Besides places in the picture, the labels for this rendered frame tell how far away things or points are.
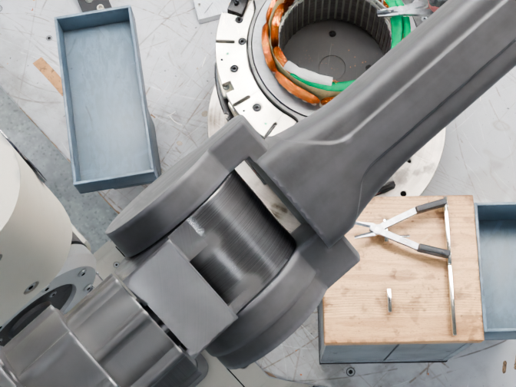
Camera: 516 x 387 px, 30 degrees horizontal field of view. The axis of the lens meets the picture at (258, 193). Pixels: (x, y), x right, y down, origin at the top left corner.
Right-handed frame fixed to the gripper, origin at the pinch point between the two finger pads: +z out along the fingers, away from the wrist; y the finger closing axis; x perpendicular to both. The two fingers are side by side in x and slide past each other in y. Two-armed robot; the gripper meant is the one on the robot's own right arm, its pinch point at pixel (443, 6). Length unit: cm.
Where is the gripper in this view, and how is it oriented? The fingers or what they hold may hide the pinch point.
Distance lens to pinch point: 126.1
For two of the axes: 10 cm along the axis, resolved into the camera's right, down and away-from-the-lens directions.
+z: 0.4, 3.9, 9.2
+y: -1.3, -9.1, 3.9
